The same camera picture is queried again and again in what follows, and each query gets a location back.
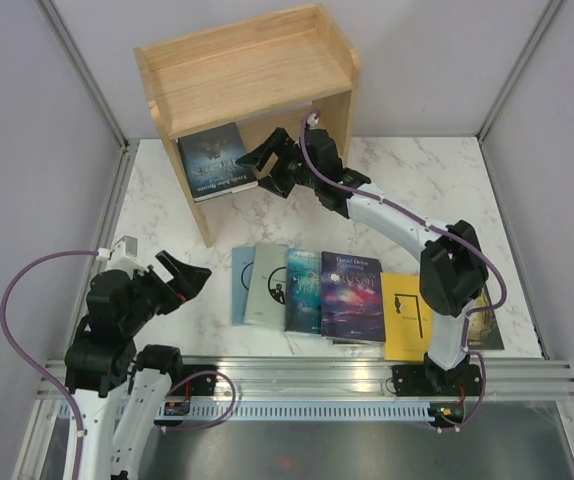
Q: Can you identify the aluminium frame post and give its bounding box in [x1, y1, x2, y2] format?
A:
[475, 0, 566, 144]
[36, 0, 133, 151]

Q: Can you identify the yellow book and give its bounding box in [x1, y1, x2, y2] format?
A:
[381, 272, 433, 363]

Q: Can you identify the left aluminium frame post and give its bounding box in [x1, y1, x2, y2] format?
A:
[36, 0, 133, 151]

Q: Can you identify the wooden two-tier shelf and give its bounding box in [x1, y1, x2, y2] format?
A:
[134, 4, 361, 247]

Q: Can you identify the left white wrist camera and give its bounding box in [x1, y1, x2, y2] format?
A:
[96, 235, 146, 275]

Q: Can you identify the green gold fantasy book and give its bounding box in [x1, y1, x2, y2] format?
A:
[467, 287, 504, 351]

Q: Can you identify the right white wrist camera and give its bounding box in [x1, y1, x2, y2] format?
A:
[305, 111, 321, 128]

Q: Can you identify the black Moon and Sixpence book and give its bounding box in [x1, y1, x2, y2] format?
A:
[330, 338, 384, 349]

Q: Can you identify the Wuthering Heights dark blue book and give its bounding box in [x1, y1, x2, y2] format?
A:
[177, 123, 258, 203]

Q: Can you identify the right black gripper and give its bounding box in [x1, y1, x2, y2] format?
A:
[237, 127, 321, 198]

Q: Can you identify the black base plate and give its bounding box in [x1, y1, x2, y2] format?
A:
[167, 364, 217, 401]
[392, 364, 482, 397]

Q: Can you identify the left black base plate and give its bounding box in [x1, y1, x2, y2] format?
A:
[167, 364, 217, 401]

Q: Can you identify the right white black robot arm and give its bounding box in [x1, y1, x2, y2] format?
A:
[236, 128, 489, 394]

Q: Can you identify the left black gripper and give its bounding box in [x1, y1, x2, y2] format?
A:
[121, 249, 211, 334]

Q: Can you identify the grey white book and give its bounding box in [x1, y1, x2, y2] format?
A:
[244, 242, 288, 331]

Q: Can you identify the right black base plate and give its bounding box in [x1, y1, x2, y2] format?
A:
[392, 364, 482, 397]

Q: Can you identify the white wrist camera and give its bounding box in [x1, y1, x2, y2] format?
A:
[305, 111, 321, 128]
[96, 235, 146, 275]

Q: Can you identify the teal sea cover book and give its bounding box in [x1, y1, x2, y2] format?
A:
[285, 248, 322, 335]

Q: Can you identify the white slotted cable duct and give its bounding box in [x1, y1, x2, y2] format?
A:
[56, 402, 463, 421]

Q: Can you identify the Robinson Crusoe purple book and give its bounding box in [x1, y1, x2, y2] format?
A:
[321, 251, 386, 344]

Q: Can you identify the light blue book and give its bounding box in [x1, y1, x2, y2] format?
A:
[231, 246, 255, 327]

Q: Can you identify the right aluminium frame post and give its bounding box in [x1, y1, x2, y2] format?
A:
[475, 0, 566, 144]

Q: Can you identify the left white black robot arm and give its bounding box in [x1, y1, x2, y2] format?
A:
[63, 242, 212, 479]

